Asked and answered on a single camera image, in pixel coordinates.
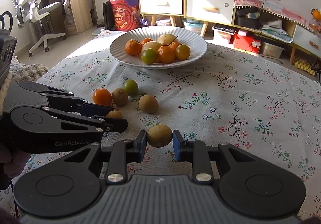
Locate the large yellow fruit back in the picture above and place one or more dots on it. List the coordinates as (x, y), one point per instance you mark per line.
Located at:
(166, 39)

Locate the red printed bag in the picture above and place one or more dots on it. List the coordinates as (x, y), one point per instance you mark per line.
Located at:
(126, 17)

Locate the long low wooden sideboard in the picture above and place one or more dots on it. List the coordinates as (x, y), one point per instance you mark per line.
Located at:
(280, 23)

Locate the beige knitted cushion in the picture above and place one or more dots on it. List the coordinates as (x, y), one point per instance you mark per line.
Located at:
(26, 72)

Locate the green tomato front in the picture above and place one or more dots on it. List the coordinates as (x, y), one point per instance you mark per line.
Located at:
(131, 87)

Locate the orange tangerine with stem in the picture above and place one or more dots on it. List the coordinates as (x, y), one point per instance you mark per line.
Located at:
(174, 44)

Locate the white ribbed plate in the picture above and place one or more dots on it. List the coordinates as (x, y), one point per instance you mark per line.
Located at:
(197, 45)

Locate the floral tablecloth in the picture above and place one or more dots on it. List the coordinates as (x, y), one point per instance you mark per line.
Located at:
(226, 96)

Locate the large yellow fruit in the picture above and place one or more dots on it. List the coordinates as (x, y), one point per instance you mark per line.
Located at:
(154, 45)
(166, 39)

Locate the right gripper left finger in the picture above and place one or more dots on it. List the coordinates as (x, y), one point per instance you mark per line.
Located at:
(120, 154)

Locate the green-orange tomato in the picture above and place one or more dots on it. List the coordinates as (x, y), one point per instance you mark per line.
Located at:
(182, 52)

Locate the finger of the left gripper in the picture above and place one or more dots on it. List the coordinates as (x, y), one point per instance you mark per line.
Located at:
(111, 124)
(90, 110)

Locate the brown kiwi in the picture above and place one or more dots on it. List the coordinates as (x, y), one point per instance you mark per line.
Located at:
(159, 136)
(114, 114)
(120, 97)
(148, 104)

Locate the white office chair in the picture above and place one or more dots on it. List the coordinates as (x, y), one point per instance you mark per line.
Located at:
(31, 11)

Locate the black flat heater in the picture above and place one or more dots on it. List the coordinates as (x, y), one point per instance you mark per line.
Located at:
(108, 16)

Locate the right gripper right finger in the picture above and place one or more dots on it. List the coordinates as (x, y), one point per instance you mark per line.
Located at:
(199, 155)

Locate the large orange tomato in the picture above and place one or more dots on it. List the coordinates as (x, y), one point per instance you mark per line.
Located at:
(102, 97)

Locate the orange mandarin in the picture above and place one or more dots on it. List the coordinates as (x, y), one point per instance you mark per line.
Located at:
(133, 47)

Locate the left hand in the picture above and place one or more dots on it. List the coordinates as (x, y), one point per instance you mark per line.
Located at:
(13, 161)

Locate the green tomato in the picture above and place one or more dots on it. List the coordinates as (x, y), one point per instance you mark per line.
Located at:
(131, 87)
(149, 56)

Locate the red box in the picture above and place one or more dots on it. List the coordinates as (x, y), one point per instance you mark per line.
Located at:
(246, 42)

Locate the large yellow fruit front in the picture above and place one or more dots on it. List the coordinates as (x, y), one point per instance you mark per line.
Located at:
(154, 45)

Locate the wooden drawer cabinet with fan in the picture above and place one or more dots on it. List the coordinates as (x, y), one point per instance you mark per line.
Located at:
(210, 11)

